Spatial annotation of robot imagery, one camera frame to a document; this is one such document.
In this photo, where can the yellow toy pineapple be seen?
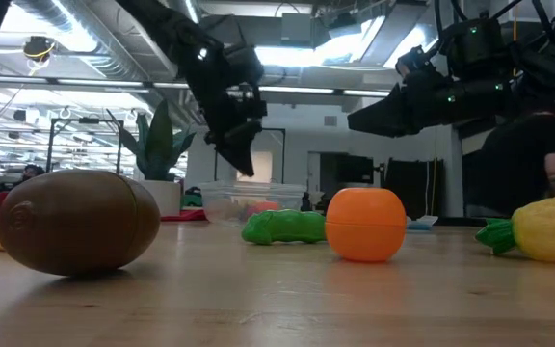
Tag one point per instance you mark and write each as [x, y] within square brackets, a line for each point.
[547, 229]

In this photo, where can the green plant in white pot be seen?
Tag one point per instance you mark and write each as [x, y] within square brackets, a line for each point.
[162, 197]

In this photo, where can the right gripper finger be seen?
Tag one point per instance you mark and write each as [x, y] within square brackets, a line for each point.
[378, 115]

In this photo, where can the clear plastic container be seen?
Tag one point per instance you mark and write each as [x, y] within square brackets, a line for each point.
[268, 193]

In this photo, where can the black ceiling-mounted device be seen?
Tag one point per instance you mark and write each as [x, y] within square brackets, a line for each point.
[39, 48]

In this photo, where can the person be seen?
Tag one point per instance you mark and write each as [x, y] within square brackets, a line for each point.
[32, 171]
[513, 164]

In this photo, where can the brown toy kiwi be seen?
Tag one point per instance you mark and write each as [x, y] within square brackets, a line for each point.
[77, 221]

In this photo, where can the black background rig frame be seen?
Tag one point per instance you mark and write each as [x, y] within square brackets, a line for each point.
[87, 120]
[282, 144]

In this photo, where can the ceiling light tube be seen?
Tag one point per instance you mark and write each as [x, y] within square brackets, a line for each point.
[297, 89]
[366, 92]

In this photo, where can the small green background object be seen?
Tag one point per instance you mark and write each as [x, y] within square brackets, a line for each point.
[192, 200]

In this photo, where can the orange toy tangerine with stem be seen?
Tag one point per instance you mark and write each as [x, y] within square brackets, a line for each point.
[365, 226]

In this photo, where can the black curtain panel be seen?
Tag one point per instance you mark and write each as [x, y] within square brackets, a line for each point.
[412, 188]

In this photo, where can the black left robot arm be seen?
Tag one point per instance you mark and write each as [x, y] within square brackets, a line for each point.
[162, 19]

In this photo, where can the green toy pea pod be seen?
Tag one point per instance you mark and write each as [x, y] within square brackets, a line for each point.
[282, 226]

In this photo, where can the small red background object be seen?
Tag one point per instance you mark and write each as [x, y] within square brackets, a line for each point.
[3, 199]

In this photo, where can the blue-rimmed container lid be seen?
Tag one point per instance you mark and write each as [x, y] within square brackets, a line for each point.
[422, 223]

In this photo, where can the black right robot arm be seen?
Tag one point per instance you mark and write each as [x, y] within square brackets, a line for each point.
[499, 72]

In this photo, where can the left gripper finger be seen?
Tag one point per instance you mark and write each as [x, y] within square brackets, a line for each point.
[241, 149]

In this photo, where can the grey ceiling unit box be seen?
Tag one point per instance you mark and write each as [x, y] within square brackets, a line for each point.
[297, 27]

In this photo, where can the bumpy red toy strawberry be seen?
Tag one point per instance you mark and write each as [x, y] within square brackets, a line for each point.
[264, 208]

